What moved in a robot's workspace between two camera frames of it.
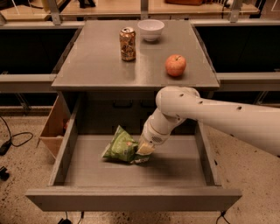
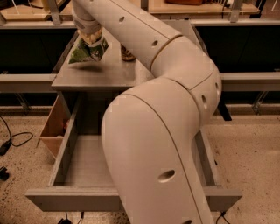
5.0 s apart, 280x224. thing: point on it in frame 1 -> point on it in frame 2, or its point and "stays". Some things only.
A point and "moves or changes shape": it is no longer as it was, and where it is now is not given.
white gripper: x=152 y=135 -> x=87 y=24
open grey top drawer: x=180 y=175 stays
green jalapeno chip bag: x=123 y=146 moves or changes shape
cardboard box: x=53 y=132 stays
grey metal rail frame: x=251 y=81 stays
